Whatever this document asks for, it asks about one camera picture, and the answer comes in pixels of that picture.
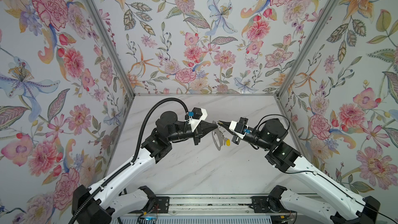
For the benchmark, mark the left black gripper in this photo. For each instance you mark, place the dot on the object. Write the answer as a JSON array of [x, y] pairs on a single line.
[[203, 128]]

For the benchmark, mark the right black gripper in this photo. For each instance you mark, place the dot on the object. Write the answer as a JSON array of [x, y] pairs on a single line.
[[235, 137]]

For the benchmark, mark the steel key holder plate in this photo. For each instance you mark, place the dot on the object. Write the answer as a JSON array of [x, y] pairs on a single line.
[[218, 137]]

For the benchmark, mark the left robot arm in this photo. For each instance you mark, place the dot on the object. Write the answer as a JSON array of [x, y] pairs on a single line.
[[104, 202]]

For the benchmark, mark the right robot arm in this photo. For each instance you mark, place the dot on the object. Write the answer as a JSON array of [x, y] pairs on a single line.
[[339, 205]]

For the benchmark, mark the right corner aluminium profile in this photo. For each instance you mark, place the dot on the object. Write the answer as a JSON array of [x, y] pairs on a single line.
[[314, 33]]

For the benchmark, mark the corner aluminium profile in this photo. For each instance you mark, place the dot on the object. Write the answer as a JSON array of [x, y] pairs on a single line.
[[107, 41], [314, 33]]

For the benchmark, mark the left corner aluminium profile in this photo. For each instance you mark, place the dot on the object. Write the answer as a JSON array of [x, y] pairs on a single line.
[[107, 41]]

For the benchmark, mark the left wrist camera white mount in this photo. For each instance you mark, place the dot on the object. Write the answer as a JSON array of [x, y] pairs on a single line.
[[195, 117]]

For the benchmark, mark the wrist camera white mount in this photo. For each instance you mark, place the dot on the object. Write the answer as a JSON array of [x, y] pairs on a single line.
[[195, 117], [240, 127]]

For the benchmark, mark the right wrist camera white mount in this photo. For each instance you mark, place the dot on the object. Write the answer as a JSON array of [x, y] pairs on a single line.
[[240, 127]]

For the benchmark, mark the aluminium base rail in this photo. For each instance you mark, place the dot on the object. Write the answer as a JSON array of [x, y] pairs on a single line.
[[206, 205]]

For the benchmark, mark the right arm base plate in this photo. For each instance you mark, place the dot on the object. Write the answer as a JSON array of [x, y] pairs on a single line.
[[260, 204]]

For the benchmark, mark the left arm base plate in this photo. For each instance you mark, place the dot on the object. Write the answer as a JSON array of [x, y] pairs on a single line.
[[158, 205]]

